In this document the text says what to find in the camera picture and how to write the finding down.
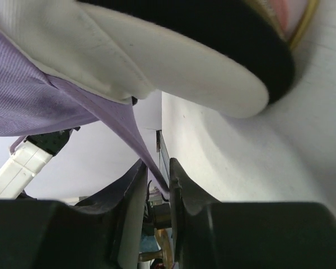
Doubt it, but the purple baseball cap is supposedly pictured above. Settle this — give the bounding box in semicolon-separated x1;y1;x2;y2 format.
0;32;169;197

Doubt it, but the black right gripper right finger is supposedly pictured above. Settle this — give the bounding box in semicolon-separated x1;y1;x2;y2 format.
170;158;336;268

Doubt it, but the gold wire hat stand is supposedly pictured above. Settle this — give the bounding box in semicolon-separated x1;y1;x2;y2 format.
288;0;320;50

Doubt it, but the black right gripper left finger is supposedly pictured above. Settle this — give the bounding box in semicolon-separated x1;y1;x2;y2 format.
0;161;147;269

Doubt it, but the pink baseball cap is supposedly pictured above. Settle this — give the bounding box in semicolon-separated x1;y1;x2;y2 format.
267;0;309;39

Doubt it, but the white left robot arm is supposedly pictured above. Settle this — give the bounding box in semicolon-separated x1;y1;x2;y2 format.
0;127;81;199

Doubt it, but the white baseball cap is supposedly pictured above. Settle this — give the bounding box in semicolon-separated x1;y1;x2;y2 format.
0;1;269;118

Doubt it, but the black baseball cap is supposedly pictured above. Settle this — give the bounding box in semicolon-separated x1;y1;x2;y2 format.
88;1;295;104

